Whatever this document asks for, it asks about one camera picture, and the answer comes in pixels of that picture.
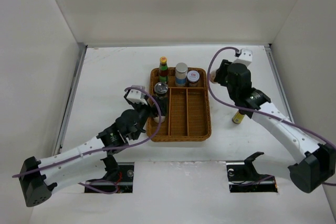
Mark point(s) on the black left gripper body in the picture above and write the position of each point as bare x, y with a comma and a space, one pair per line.
134, 137

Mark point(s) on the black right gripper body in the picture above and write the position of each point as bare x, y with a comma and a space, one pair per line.
232, 94

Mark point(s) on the pink cap spice shaker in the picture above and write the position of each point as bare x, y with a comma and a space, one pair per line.
212, 76

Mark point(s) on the clear jar grey lid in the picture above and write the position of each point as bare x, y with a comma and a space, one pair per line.
161, 90

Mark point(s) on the white bottle black cap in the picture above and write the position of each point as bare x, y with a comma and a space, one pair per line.
158, 118

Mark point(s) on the brown spice jar red label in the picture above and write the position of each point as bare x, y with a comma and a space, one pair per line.
193, 78

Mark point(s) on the red sauce bottle yellow cap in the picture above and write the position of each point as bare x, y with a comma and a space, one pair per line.
163, 70

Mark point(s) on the white bead jar silver lid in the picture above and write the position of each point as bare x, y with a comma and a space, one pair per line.
181, 70

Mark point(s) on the small yellow label bottle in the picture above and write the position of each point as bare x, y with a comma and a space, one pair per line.
237, 117

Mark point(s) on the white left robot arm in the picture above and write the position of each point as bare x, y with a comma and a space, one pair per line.
93, 160

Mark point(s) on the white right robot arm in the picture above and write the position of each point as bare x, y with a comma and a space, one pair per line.
314, 162

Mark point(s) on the brown wicker divided tray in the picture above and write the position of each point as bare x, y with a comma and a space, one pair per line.
188, 116

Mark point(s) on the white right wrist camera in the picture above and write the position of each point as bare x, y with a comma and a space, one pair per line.
244, 56

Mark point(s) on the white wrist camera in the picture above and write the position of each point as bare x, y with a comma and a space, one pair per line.
135, 96
244, 56

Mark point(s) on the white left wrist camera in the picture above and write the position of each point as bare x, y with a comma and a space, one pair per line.
135, 96

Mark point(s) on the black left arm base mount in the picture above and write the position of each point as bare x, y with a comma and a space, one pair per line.
118, 181

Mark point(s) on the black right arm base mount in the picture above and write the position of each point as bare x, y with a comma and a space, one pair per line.
244, 178

